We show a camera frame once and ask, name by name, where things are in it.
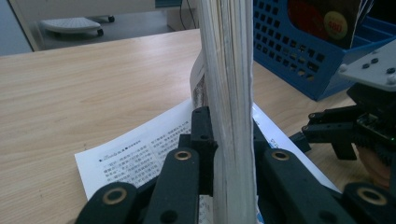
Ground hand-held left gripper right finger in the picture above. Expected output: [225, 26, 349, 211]
[251, 119, 273, 162]

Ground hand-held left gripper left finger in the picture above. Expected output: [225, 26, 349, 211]
[178, 105, 219, 197]

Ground thick white book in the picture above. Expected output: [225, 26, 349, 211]
[74, 0, 340, 224]

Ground blue plastic file rack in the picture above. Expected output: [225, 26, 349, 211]
[252, 0, 396, 102]

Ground wheeled chair base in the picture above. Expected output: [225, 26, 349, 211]
[40, 15, 115, 36]

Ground white cabinet panel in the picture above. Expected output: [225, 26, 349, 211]
[0, 0, 34, 58]

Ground hanging black cables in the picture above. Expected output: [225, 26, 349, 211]
[178, 0, 199, 31]

